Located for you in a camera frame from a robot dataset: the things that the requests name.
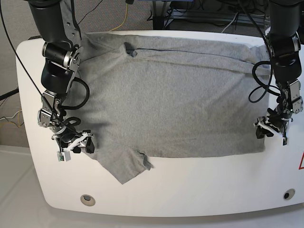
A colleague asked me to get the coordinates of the black table leg stand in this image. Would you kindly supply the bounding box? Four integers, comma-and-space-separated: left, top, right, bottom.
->
150, 0, 171, 30

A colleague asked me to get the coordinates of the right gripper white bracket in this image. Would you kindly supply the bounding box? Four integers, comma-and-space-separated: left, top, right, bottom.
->
52, 130, 95, 153

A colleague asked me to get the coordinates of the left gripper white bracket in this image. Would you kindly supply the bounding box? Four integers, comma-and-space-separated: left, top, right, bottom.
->
254, 108, 293, 141

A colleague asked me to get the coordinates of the red triangle sticker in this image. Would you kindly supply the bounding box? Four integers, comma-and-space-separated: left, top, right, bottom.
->
299, 153, 304, 170

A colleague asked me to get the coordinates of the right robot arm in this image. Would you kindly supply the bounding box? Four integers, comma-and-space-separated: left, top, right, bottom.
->
28, 0, 95, 162

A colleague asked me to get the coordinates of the right table grommet hole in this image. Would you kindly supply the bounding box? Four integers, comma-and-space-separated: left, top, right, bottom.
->
283, 189, 295, 200

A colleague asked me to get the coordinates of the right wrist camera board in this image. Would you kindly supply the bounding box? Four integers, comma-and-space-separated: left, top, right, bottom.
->
57, 152, 71, 162

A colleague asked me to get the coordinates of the table grommet hole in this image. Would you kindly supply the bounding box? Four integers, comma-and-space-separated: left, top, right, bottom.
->
283, 189, 295, 200
80, 195, 95, 207

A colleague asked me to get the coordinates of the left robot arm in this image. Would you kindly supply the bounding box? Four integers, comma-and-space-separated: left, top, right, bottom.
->
252, 0, 304, 145

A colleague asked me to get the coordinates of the grey T-shirt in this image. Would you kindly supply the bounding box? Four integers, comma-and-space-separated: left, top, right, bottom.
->
70, 33, 268, 184

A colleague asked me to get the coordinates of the yellow cable on floor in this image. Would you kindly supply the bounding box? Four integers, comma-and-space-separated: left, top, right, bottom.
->
109, 4, 129, 33

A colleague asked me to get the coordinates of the left table grommet hole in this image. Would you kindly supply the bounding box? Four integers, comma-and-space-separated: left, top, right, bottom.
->
80, 195, 95, 207

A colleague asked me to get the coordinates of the white cable at left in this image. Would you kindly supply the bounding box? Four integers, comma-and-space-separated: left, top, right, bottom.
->
0, 110, 23, 128

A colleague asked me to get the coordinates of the black bar behind table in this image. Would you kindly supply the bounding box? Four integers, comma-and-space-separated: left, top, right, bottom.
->
28, 36, 41, 40

